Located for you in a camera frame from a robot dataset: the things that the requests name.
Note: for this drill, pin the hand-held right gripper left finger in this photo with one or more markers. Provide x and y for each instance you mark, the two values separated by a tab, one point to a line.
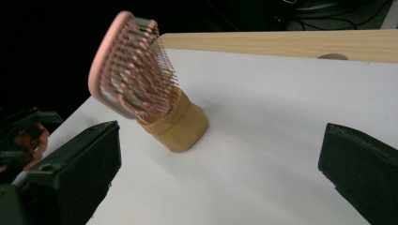
75	168

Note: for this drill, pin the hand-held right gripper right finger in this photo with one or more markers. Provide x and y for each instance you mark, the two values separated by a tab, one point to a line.
363	162

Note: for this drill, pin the pink hairbrush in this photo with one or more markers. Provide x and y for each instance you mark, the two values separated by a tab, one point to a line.
103	62

